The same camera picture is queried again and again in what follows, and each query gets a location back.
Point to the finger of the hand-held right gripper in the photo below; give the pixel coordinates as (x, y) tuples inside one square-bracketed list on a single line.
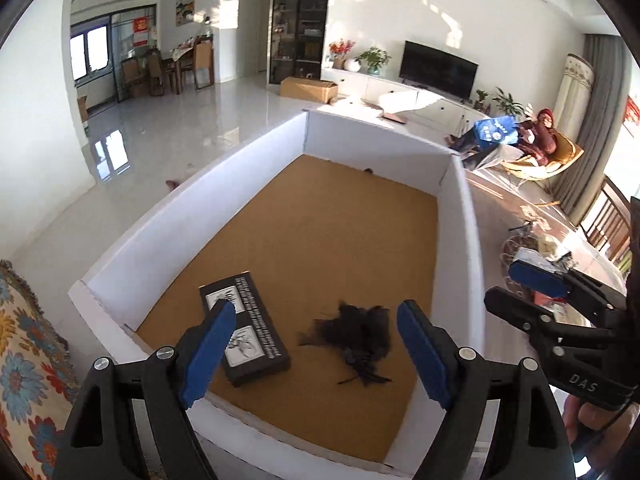
[(537, 280), (520, 312)]

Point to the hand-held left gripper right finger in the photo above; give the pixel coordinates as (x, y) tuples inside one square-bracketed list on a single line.
[(425, 355)]

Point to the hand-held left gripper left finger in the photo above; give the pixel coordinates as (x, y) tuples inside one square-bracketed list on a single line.
[(210, 355)]

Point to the white cardboard container box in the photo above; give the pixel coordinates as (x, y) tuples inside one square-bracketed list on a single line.
[(175, 220)]

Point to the person's right hand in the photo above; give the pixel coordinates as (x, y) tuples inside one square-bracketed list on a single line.
[(585, 422)]

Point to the black picture box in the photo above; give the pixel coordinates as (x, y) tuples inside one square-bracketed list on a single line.
[(260, 320)]

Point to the wooden slatted chair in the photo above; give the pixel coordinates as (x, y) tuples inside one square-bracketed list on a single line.
[(607, 215)]

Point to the tan lounge chair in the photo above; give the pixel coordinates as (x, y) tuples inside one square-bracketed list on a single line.
[(567, 157)]

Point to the blue bag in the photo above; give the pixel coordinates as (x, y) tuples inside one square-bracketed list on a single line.
[(495, 131)]

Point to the leafy potted plant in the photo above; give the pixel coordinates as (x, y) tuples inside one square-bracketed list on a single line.
[(507, 102)]

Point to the grey curtain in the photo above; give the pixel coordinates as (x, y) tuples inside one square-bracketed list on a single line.
[(600, 110)]

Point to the floral blanket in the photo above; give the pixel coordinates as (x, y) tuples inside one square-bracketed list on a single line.
[(25, 360)]

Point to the small potted plant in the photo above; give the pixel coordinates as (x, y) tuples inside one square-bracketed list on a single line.
[(480, 97)]

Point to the white standing air conditioner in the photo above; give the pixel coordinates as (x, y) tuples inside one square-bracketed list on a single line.
[(575, 90)]

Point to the black television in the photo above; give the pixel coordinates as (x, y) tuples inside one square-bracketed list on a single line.
[(440, 70)]

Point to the white TV cabinet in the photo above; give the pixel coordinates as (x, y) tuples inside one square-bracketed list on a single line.
[(350, 81)]

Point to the green potted plant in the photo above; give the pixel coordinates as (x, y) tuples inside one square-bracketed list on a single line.
[(374, 57)]

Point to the brown cardboard box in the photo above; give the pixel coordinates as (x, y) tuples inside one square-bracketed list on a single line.
[(307, 89)]

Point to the white round vase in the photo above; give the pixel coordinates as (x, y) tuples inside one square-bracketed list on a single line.
[(352, 65)]

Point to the dark dining chair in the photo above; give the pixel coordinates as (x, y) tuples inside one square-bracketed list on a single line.
[(131, 70), (155, 70)]

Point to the light-backed dining chair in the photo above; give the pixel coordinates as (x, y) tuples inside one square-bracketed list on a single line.
[(204, 57)]

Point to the dining table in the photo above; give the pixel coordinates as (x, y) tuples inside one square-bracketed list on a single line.
[(181, 57)]

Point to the red flower bouquet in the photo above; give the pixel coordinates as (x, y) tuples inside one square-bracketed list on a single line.
[(341, 49)]

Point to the window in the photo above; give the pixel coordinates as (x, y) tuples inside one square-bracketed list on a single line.
[(89, 52)]

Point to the white door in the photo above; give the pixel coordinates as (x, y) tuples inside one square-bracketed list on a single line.
[(252, 30)]

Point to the red door poster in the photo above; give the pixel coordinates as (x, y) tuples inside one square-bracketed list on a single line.
[(141, 30)]

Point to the dark glass display cabinet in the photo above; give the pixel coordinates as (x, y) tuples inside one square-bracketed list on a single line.
[(300, 20)]

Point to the red wall decoration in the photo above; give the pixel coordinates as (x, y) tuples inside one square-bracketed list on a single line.
[(632, 110)]

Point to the wall painting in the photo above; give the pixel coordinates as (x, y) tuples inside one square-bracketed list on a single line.
[(185, 6)]

